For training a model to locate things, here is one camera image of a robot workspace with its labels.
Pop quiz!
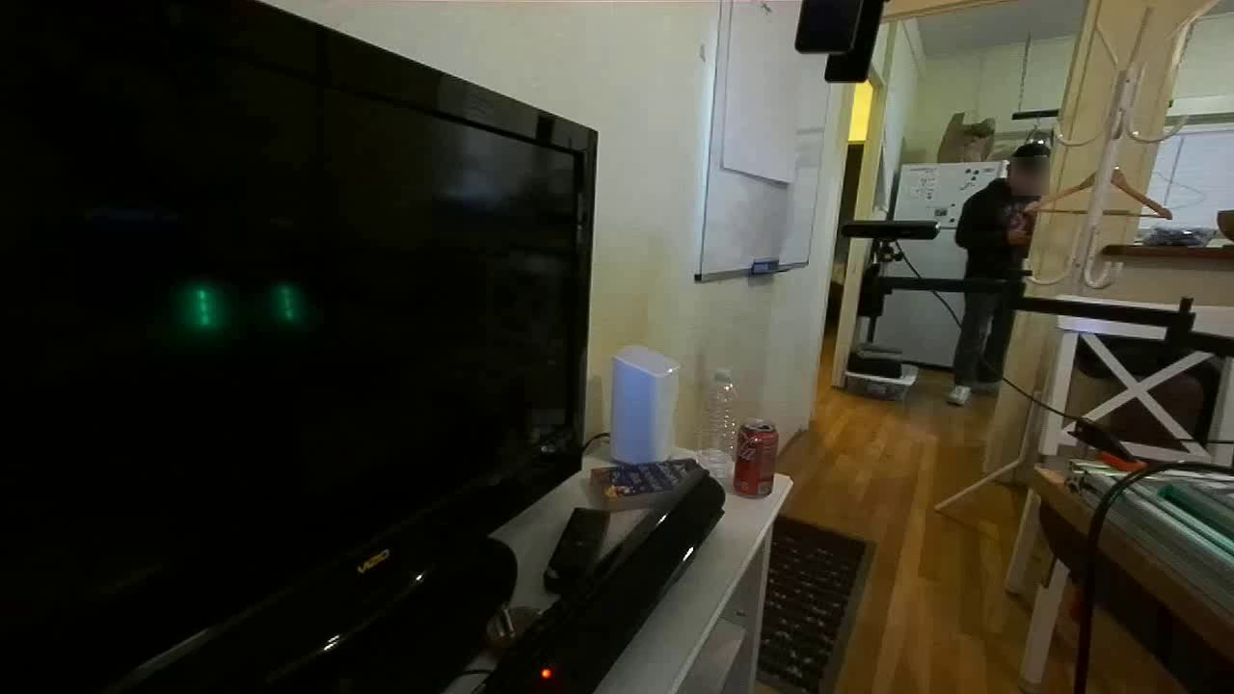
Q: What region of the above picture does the black remote control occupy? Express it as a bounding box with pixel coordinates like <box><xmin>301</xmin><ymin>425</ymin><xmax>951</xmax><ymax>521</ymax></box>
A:
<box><xmin>543</xmin><ymin>509</ymin><xmax>610</xmax><ymax>593</ymax></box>

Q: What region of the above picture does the black soundbar speaker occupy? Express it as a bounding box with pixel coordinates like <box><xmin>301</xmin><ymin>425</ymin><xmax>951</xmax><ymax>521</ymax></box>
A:
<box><xmin>485</xmin><ymin>475</ymin><xmax>727</xmax><ymax>694</ymax></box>

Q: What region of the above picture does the clear plastic water bottle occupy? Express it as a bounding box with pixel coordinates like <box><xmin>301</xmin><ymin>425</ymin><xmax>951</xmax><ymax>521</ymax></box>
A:
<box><xmin>706</xmin><ymin>371</ymin><xmax>737</xmax><ymax>477</ymax></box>

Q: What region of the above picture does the small dark card box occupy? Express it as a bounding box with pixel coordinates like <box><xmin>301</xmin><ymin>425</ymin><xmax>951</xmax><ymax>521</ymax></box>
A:
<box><xmin>604</xmin><ymin>458</ymin><xmax>703</xmax><ymax>503</ymax></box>

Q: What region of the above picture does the red soda can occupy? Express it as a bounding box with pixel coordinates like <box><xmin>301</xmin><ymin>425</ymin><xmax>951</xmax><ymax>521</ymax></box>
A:
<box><xmin>732</xmin><ymin>422</ymin><xmax>781</xmax><ymax>499</ymax></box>

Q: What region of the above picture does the black keyboard on stand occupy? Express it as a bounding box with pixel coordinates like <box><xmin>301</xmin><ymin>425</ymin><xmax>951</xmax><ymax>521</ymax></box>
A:
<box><xmin>842</xmin><ymin>221</ymin><xmax>936</xmax><ymax>395</ymax></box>

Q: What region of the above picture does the white tv stand cabinet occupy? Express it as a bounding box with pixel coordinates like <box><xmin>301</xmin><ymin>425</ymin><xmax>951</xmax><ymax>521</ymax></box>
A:
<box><xmin>444</xmin><ymin>458</ymin><xmax>796</xmax><ymax>694</ymax></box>

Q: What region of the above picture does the dark floor mat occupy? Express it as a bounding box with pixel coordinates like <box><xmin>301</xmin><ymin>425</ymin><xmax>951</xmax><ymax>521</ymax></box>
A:
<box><xmin>759</xmin><ymin>517</ymin><xmax>872</xmax><ymax>694</ymax></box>

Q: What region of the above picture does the black flat screen television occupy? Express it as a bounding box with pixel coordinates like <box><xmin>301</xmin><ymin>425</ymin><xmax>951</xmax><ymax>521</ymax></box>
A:
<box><xmin>0</xmin><ymin>0</ymin><xmax>599</xmax><ymax>694</ymax></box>

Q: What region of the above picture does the person in dark clothes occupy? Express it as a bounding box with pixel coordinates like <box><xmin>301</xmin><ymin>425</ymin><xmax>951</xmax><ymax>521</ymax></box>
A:
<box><xmin>950</xmin><ymin>142</ymin><xmax>1048</xmax><ymax>404</ymax></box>

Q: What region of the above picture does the white coat rack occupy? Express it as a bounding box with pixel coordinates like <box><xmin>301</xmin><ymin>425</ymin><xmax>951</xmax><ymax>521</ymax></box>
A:
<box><xmin>975</xmin><ymin>0</ymin><xmax>1218</xmax><ymax>468</ymax></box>

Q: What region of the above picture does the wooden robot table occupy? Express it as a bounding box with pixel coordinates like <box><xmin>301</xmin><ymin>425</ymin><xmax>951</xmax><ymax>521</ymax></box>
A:
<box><xmin>1034</xmin><ymin>463</ymin><xmax>1234</xmax><ymax>694</ymax></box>

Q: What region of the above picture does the white wall whiteboard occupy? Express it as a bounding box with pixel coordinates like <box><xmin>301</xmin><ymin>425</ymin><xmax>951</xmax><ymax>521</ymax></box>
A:
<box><xmin>693</xmin><ymin>0</ymin><xmax>826</xmax><ymax>281</ymax></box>

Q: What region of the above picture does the white x-frame side table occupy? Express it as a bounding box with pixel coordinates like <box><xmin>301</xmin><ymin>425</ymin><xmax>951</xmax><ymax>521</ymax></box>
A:
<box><xmin>1007</xmin><ymin>299</ymin><xmax>1232</xmax><ymax>694</ymax></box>

